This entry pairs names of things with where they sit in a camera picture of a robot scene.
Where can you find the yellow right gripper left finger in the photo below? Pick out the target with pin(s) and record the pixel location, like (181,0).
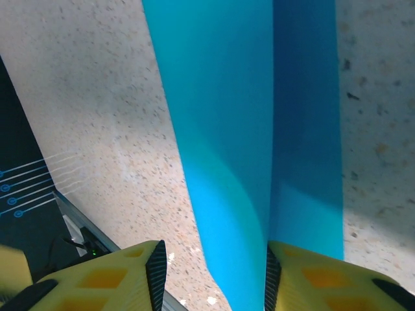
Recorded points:
(113,282)

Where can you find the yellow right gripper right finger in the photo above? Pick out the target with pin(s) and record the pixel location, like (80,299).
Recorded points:
(324,282)

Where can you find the blue paper sheet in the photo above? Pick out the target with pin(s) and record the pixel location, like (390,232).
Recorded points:
(227,97)

